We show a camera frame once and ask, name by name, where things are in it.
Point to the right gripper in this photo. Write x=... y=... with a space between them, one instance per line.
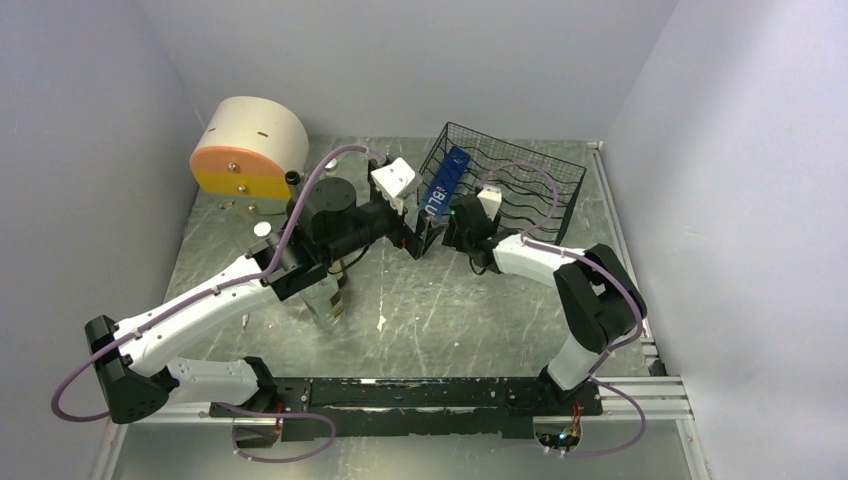
x=452 y=236

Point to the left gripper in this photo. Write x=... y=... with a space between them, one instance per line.
x=416 y=242

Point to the blue square bottle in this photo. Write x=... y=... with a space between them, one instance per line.
x=446 y=182

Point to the clear bottle gold cap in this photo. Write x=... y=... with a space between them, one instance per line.
x=324 y=301

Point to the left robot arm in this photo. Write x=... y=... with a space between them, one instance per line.
x=138 y=360

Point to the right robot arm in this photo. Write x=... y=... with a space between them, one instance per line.
x=601 y=303

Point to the dark bottle black neck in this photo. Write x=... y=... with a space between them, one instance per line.
x=293 y=180

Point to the clear bottle white cap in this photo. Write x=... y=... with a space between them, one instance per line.
x=267 y=236

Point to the cream and orange cylinder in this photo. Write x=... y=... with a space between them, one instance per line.
x=248 y=147

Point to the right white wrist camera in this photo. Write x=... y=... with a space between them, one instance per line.
x=491 y=199

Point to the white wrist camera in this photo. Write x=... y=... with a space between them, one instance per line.
x=395 y=182
x=491 y=199

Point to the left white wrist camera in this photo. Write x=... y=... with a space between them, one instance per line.
x=395 y=182

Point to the black wire wine rack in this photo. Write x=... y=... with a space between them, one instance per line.
x=539 y=191

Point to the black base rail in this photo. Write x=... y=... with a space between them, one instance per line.
x=515 y=408

